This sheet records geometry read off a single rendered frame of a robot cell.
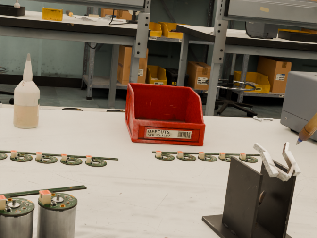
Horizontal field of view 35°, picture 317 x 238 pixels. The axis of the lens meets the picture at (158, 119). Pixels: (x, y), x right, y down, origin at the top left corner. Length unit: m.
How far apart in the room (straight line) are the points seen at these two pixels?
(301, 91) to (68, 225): 0.56
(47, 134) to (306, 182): 0.33
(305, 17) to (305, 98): 2.24
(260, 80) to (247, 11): 2.28
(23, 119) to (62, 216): 0.39
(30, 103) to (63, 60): 4.11
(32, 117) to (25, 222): 0.40
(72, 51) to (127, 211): 4.35
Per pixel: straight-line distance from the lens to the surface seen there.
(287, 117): 0.85
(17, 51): 4.78
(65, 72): 4.83
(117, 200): 0.50
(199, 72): 4.60
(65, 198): 0.34
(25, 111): 0.71
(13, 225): 0.32
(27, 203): 0.33
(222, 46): 2.87
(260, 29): 3.05
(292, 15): 3.00
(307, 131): 0.39
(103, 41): 2.73
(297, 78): 0.83
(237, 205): 0.44
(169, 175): 0.57
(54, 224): 0.33
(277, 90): 5.00
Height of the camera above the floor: 0.95
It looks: 14 degrees down
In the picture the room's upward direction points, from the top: 6 degrees clockwise
